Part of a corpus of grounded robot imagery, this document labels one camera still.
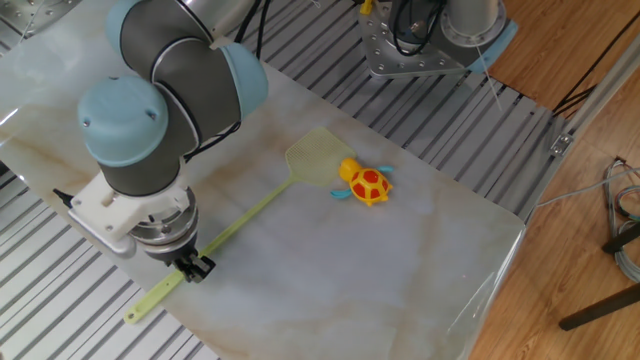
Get yellow red turtle toy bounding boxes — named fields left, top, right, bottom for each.
left=329, top=157, right=396, bottom=208

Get silver wrist coupling ring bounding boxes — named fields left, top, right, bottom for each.
left=128, top=192, right=200, bottom=264

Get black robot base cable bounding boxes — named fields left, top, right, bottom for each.
left=388, top=0, right=449, bottom=57

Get coiled grey cable bundle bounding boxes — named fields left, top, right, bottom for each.
left=601, top=156, right=640, bottom=285

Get glossy marble pattern mat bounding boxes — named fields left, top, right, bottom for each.
left=0, top=0, right=527, bottom=360

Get white cable tie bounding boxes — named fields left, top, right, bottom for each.
left=473, top=44, right=504, bottom=112

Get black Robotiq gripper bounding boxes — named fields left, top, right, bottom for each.
left=148, top=233, right=218, bottom=285

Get pale green plastic flyswatter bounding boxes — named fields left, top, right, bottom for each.
left=123, top=126, right=358, bottom=326

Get aluminium frame post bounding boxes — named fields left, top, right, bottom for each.
left=519, top=33, right=640, bottom=224

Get thick black gripper cable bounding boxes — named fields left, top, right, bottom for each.
left=182, top=0, right=274, bottom=162

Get silver perforated metal plate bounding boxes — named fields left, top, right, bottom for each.
left=0, top=0, right=84, bottom=39

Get grey floor cable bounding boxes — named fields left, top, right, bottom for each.
left=533, top=166, right=640, bottom=209

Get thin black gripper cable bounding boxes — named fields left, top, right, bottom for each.
left=233, top=0, right=257, bottom=44

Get black floor bar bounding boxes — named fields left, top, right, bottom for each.
left=558, top=281, right=640, bottom=333
left=601, top=221, right=640, bottom=256

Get black floor cables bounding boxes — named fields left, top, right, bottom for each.
left=551, top=9, right=640, bottom=120

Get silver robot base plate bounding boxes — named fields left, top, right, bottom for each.
left=358, top=0, right=469, bottom=80

